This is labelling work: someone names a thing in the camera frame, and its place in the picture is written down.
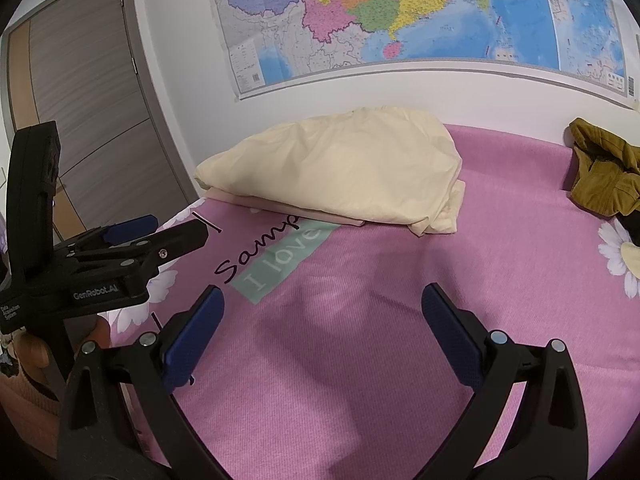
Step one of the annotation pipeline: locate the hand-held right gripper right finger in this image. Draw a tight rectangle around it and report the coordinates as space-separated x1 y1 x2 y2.
421 282 590 480

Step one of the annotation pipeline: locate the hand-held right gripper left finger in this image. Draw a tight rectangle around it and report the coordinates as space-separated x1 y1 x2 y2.
57 285 226 480

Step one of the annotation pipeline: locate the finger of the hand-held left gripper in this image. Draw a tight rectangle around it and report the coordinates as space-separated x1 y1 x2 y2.
52 214 160 262
75 220 209 288

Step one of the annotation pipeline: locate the cream bed sheet cloth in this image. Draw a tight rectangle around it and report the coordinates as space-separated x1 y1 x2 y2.
194 106 467 237

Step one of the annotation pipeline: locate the person's left forearm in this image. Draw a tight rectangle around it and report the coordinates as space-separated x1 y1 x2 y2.
0 367 63 461

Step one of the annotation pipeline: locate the person's left hand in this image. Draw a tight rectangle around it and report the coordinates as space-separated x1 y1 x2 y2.
14 332 53 368

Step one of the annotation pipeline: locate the pink flower print bedsheet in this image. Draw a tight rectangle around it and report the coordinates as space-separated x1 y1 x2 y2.
97 122 640 480

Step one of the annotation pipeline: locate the light pink folded cloth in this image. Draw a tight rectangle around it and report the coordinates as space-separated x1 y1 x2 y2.
205 186 366 228

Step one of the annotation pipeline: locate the grey wooden door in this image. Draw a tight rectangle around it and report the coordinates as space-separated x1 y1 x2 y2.
2 0 198 241

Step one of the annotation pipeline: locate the black garment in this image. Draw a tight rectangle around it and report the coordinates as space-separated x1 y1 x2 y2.
616 212 640 247

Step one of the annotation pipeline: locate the olive green jacket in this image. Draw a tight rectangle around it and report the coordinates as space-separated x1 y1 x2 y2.
567 117 640 218

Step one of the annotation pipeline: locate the colourful wall map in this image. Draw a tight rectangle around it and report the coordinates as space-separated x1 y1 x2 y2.
205 0 630 102

